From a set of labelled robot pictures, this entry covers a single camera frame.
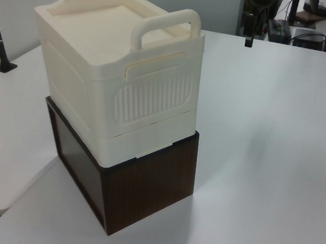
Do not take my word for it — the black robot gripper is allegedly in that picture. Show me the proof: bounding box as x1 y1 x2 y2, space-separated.
241 8 259 48

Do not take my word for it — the cream plastic cabinet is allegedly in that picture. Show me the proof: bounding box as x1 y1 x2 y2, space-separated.
17 0 209 181

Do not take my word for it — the black box device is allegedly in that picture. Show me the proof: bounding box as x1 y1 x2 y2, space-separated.
292 27 326 51

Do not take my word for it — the brown wooden board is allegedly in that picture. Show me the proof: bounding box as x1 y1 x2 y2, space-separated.
295 9 318 28

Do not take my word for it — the black monitor stand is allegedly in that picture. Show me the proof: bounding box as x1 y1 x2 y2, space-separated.
302 0 326 16

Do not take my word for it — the dark brown wooden drawer box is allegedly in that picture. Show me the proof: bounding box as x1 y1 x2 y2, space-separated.
31 94 203 244

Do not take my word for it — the black pole with table clamp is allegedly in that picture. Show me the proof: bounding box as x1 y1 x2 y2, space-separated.
0 0 26 75

